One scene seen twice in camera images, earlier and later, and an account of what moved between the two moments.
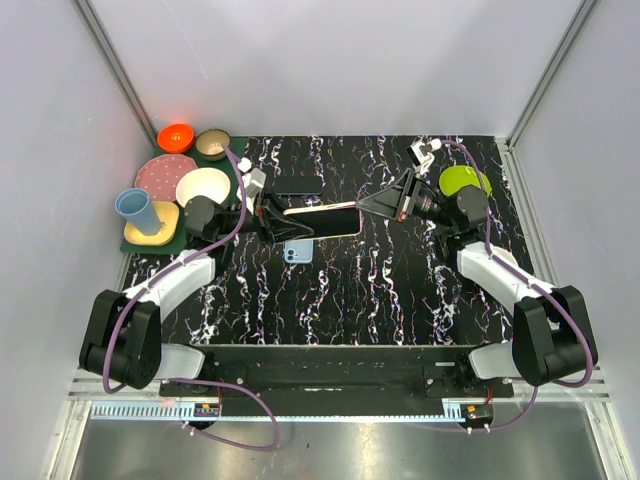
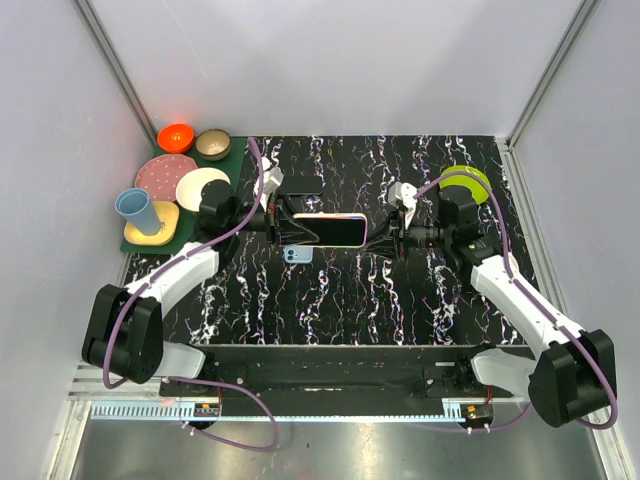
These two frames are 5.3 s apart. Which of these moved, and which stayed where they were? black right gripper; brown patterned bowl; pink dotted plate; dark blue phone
Moved: black right gripper
Stayed: pink dotted plate; brown patterned bowl; dark blue phone
